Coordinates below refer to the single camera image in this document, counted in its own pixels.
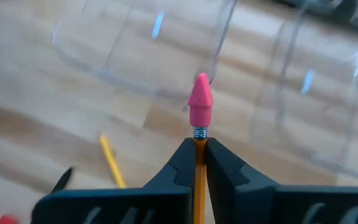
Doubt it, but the plain yellow pencil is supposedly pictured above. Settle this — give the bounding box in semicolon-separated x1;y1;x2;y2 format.
99;134;127;189

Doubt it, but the yellow pencil pink cap eraser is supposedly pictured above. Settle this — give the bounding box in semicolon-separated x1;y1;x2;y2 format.
187;73;214;224

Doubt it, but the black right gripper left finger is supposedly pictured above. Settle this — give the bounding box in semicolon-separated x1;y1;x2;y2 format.
31;138;197;224

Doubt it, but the red eraser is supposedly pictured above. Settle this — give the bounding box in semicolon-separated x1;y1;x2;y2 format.
0;214;20;224

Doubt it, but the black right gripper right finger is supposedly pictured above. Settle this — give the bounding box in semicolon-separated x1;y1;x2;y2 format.
206;138;358;224

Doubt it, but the black pen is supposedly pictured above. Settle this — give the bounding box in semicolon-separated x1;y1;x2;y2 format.
50;166;75;195

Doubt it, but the clear plastic bin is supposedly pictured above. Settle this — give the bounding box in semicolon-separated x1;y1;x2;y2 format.
50;0;238;100
249;0;358;186

